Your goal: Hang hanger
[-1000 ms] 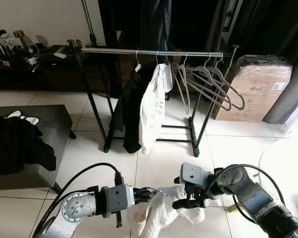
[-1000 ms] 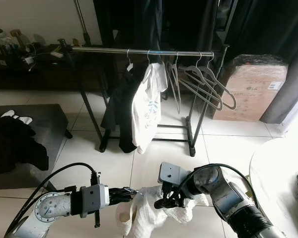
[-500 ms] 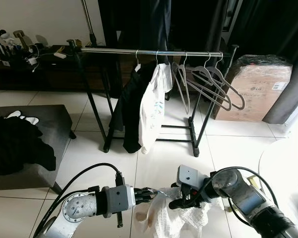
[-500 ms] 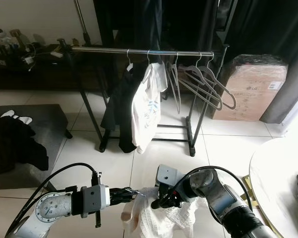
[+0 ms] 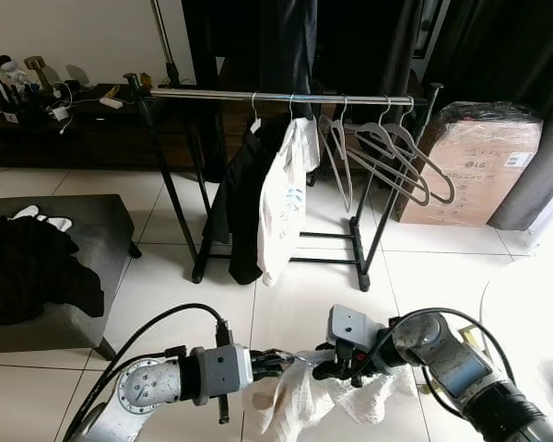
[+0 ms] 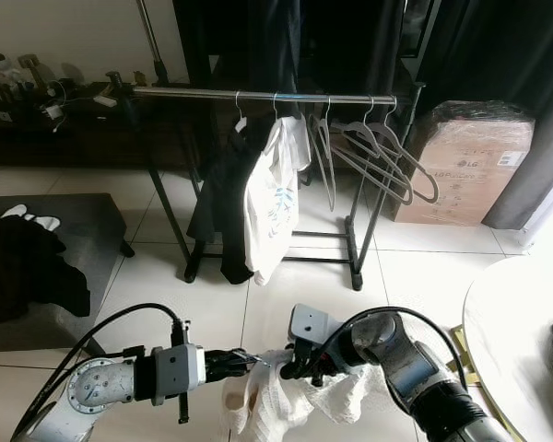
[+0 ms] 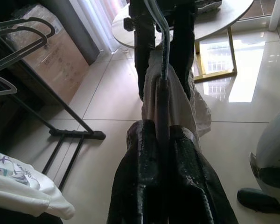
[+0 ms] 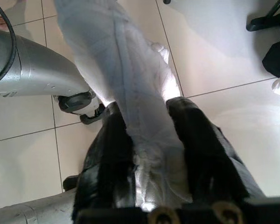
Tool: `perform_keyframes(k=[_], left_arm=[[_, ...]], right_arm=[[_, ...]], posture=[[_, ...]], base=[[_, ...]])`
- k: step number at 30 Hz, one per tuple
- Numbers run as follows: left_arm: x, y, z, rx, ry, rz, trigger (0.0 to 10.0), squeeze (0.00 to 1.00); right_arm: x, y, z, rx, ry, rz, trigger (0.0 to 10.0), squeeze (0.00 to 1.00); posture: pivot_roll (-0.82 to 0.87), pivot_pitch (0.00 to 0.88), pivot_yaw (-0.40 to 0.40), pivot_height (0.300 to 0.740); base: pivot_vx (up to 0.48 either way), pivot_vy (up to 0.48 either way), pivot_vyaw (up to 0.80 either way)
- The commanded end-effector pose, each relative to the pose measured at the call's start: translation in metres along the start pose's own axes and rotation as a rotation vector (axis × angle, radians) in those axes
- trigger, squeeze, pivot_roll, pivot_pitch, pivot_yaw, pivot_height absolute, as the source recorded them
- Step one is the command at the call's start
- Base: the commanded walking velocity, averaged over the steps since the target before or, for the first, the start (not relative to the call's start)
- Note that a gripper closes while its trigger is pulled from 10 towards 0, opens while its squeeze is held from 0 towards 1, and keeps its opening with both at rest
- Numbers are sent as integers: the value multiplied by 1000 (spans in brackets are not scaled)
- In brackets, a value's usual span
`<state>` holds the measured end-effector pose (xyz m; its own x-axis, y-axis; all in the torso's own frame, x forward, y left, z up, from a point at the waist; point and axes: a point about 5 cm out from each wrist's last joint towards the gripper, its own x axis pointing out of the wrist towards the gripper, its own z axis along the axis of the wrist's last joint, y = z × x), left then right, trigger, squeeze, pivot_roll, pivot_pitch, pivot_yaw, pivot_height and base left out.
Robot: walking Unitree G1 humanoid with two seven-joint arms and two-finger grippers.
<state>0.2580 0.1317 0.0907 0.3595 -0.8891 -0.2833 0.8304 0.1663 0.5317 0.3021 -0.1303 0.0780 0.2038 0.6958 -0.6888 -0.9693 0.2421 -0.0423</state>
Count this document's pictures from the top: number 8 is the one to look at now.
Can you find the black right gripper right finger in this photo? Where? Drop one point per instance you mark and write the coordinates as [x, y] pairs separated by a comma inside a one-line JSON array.
[[205, 158]]

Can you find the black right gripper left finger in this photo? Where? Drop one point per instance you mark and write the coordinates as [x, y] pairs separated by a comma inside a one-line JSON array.
[[112, 158]]

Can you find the black hanging garment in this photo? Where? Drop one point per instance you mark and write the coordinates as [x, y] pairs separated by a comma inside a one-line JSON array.
[[277, 58]]

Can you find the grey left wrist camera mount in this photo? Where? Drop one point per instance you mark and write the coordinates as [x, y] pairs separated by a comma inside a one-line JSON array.
[[92, 107]]

